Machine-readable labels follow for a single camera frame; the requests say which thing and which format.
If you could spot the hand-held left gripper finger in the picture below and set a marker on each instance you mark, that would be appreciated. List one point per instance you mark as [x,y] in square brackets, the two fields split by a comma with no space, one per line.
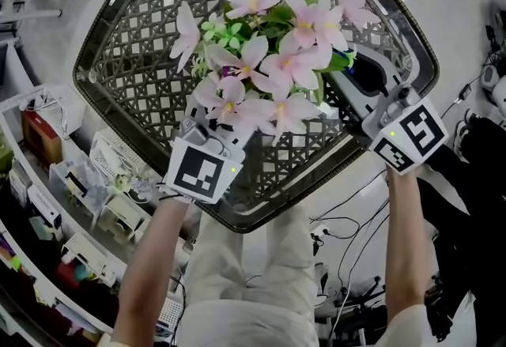
[194,110]
[242,142]

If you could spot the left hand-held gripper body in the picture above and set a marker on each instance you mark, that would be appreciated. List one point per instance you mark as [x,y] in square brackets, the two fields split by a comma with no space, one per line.
[197,175]

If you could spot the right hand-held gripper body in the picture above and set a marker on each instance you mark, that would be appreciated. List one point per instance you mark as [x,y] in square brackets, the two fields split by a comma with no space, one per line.
[419,132]

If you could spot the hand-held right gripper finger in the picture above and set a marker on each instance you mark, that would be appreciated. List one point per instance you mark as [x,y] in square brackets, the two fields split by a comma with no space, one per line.
[356,102]
[391,74]

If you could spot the pink artificial flower bouquet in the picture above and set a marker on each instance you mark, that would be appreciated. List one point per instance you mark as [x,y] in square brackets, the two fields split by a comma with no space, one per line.
[300,41]

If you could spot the person's left forearm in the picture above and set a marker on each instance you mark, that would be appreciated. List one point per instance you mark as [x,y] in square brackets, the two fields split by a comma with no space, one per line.
[154,258]

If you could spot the person's right forearm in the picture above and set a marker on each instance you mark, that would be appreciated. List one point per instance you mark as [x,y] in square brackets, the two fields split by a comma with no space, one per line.
[403,238]

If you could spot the small white flower bunch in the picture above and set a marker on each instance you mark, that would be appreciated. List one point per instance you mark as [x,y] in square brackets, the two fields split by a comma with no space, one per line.
[134,187]

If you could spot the woven rattan side table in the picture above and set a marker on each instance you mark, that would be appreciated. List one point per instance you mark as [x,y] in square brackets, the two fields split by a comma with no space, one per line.
[138,61]

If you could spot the white rounded device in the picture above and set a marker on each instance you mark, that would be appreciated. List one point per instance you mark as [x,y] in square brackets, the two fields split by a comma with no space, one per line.
[500,96]

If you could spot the white power strip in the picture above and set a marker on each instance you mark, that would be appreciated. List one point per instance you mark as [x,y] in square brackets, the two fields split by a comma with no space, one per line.
[318,236]

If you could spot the clear plastic bin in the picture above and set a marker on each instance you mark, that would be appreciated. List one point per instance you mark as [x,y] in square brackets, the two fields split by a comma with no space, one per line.
[75,183]

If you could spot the white mesh storage box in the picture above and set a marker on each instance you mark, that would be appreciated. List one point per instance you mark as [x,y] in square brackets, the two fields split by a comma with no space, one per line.
[63,110]

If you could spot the white perforated panel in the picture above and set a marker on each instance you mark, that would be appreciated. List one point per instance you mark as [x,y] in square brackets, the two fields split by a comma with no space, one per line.
[170,314]

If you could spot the teal cup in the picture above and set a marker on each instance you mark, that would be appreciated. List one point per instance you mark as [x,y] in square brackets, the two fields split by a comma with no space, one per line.
[81,272]

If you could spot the red brown cardboard box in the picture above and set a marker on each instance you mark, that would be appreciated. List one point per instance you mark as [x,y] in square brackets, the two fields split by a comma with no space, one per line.
[39,136]

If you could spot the white perforated device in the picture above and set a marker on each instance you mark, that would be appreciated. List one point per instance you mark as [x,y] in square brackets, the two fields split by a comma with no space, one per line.
[42,206]

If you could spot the white shelving unit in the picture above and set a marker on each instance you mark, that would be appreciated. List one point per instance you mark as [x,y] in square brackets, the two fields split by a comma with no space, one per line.
[20,102]

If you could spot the green box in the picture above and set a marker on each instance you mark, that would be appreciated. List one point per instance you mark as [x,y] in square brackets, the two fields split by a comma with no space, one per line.
[6,153]

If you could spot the person's white shirt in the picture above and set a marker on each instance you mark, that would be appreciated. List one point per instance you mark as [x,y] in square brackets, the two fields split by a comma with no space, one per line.
[411,329]

